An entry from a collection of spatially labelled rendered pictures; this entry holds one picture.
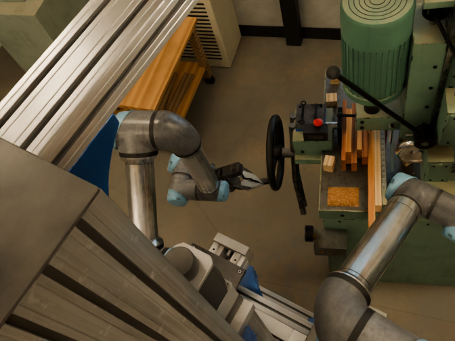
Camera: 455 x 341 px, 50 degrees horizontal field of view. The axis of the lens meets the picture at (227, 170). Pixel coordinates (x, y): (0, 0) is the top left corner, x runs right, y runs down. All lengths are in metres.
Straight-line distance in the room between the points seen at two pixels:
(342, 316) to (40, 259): 0.62
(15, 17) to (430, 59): 2.46
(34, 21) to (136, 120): 1.82
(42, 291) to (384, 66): 1.07
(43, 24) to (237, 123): 1.28
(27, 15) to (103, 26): 2.60
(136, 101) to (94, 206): 2.16
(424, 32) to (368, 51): 0.14
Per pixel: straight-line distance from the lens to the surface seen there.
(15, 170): 0.49
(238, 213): 2.67
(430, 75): 1.39
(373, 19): 1.24
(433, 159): 1.51
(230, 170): 1.78
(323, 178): 1.67
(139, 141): 1.42
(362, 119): 1.59
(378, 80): 1.37
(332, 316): 0.93
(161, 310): 0.63
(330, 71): 1.24
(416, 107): 1.50
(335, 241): 1.87
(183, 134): 1.40
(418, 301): 2.47
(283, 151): 1.82
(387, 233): 1.07
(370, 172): 1.63
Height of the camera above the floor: 2.36
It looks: 57 degrees down
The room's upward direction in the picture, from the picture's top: 24 degrees counter-clockwise
